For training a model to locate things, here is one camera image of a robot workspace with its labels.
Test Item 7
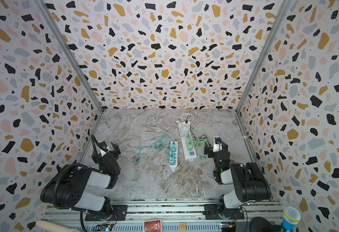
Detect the green charger plug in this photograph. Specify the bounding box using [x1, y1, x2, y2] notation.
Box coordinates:
[186, 135, 193, 151]

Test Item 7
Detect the white rectangular charger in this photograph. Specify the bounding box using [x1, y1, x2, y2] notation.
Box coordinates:
[180, 127, 189, 137]

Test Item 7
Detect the large colourful power strip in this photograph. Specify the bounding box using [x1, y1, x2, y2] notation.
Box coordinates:
[178, 122, 197, 161]

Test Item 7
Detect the teal charger plug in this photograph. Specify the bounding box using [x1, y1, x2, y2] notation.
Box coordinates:
[169, 155, 177, 165]
[170, 142, 177, 153]

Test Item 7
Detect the small white blue power strip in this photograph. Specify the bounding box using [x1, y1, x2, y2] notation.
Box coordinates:
[169, 141, 178, 172]

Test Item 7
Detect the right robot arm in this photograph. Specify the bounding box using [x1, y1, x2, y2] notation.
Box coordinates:
[203, 137, 271, 220]

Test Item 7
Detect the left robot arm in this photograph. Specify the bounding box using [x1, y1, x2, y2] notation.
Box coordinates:
[40, 135, 121, 221]

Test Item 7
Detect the red snack packet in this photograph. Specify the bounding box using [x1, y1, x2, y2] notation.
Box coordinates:
[142, 219, 162, 232]

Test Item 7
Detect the black round object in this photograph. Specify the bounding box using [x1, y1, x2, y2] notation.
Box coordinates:
[249, 217, 273, 232]

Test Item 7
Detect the small yellow tag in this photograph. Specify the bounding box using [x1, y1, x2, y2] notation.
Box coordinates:
[179, 222, 187, 231]

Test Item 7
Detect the blue toy microphone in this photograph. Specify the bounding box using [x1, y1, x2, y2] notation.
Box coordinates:
[280, 206, 301, 232]

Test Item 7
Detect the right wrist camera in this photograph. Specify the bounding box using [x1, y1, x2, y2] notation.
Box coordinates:
[213, 137, 223, 153]

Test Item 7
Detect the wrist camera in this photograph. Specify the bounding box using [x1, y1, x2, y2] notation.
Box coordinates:
[98, 141, 109, 156]
[213, 137, 223, 153]

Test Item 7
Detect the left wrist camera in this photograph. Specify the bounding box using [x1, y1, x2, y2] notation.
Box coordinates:
[98, 141, 109, 156]

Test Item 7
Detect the light green cable bundle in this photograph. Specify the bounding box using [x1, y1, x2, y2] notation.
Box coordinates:
[189, 126, 214, 160]

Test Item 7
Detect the teal multi-head cable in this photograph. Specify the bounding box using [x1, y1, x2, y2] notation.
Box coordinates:
[134, 134, 171, 165]

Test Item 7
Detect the small strip white cord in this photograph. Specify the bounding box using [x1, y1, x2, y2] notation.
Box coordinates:
[145, 119, 171, 137]

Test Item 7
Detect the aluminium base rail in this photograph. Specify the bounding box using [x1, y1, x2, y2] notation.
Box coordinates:
[44, 198, 283, 232]

